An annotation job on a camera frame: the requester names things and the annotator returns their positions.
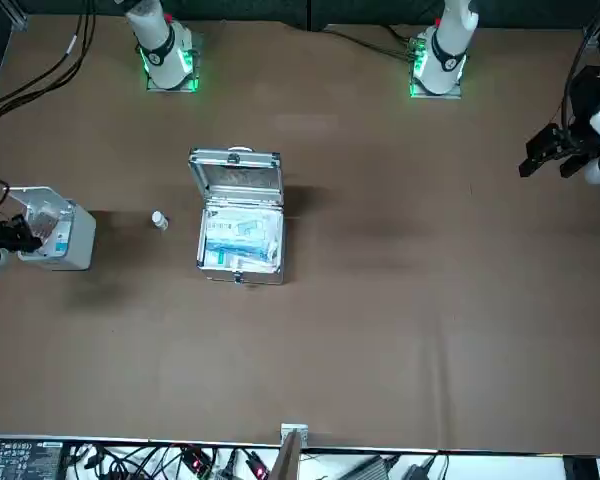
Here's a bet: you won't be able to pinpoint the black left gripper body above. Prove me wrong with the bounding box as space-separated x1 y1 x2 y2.
559 66 600 157

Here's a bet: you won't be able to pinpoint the clear iodophor cotton swab packet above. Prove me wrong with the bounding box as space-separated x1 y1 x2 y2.
27 202 64 237

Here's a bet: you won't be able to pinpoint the white square waste bin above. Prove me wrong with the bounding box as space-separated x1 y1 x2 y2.
15 186 98 272

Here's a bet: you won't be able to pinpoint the medical supply packets in kit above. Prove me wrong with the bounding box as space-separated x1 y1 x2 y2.
202 207 283 274

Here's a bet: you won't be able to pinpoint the silver aluminium medical kit case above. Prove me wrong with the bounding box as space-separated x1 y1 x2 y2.
188 145 286 288

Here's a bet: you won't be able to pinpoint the black power adapter with label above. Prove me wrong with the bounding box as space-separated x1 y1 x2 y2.
0 439 65 480

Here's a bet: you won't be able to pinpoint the black board with red light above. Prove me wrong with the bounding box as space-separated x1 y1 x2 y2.
181 446 217 474
244 451 272 479

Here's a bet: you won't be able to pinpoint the grey power adapter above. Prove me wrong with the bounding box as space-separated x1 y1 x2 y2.
346 453 400 480

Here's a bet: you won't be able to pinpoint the black cable with white tag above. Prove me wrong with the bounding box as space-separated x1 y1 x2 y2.
0 0 89 109

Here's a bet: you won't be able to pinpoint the aluminium frame profile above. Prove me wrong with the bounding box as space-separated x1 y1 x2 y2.
0 0 29 32

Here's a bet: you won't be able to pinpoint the aluminium camera post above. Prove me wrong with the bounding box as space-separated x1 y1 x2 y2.
271 423 311 480

